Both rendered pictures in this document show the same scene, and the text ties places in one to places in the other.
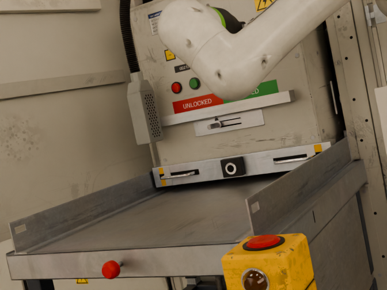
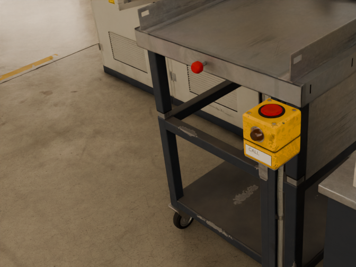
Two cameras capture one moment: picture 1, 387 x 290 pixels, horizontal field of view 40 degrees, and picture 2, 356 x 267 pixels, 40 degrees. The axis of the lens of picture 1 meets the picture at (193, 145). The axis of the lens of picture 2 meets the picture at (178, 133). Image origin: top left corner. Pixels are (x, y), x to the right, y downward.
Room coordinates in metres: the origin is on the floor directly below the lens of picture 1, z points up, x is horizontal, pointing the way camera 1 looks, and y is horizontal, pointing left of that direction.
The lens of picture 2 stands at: (-0.19, -0.18, 1.38)
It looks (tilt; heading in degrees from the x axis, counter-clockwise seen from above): 33 degrees down; 22
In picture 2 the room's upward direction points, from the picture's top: 8 degrees counter-clockwise
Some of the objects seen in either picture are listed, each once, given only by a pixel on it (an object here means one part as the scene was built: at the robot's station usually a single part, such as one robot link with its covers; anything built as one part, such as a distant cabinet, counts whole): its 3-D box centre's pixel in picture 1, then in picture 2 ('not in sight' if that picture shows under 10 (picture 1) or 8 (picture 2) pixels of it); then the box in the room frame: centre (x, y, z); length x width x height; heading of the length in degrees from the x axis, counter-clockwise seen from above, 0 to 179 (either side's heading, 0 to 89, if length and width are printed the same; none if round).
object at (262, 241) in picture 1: (264, 245); (271, 112); (0.60, -0.06, 0.90); 0.04 x 0.04 x 0.02
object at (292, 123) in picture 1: (217, 74); not in sight; (1.43, -0.10, 1.15); 0.48 x 0.01 x 0.48; 60
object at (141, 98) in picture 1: (145, 111); not in sight; (1.48, 0.11, 1.09); 0.08 x 0.05 x 0.17; 150
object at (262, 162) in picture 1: (238, 164); not in sight; (1.45, -0.11, 0.90); 0.54 x 0.05 x 0.06; 60
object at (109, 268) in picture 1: (113, 267); (199, 65); (0.94, 0.19, 0.82); 0.04 x 0.03 x 0.03; 150
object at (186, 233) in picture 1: (205, 213); (285, 22); (1.25, 0.00, 0.82); 0.68 x 0.62 x 0.06; 150
